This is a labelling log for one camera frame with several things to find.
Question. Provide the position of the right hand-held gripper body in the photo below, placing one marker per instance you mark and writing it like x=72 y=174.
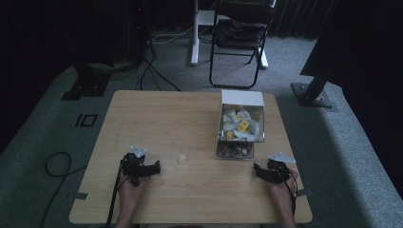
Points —
x=277 y=171

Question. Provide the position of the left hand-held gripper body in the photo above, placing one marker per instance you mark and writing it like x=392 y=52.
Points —
x=134 y=166

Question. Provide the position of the person's left hand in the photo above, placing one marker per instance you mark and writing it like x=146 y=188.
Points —
x=132 y=193

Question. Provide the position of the clear glass cup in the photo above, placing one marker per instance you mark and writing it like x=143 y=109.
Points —
x=181 y=152

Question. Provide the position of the clear drawer with dark packets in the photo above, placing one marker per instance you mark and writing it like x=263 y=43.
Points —
x=235 y=150

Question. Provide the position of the grey tape piece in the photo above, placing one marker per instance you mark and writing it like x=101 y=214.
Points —
x=304 y=192
x=79 y=196

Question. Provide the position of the pile of tea bags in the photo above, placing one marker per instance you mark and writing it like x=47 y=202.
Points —
x=241 y=124

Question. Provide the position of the clear box with white lid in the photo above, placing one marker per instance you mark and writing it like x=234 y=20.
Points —
x=242 y=109

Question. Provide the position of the black slanted stand with base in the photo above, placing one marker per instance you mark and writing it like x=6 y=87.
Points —
x=315 y=85

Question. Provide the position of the white desk leg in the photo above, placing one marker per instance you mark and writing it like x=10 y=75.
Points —
x=196 y=34
x=263 y=58

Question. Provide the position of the black folding chair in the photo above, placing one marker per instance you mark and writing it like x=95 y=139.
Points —
x=240 y=44

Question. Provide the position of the dark cloth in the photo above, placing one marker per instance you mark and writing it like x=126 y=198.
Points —
x=240 y=31

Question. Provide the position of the dark curtain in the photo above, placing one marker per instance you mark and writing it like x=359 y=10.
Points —
x=294 y=17

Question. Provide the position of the black stand with base plate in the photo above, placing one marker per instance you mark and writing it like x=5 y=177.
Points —
x=85 y=82

